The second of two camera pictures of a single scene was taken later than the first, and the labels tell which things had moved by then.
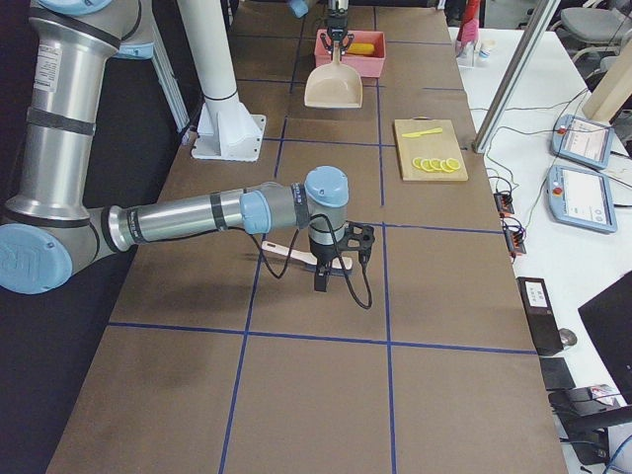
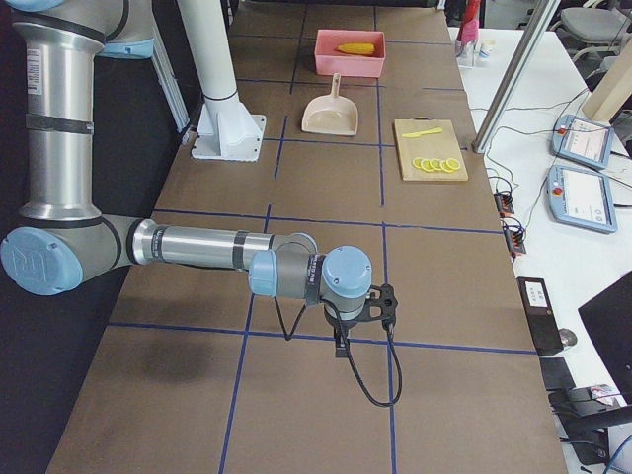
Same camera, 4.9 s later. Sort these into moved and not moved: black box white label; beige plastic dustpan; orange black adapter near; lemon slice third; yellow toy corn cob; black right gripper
Moved: beige plastic dustpan; black right gripper
Not moved: yellow toy corn cob; lemon slice third; orange black adapter near; black box white label
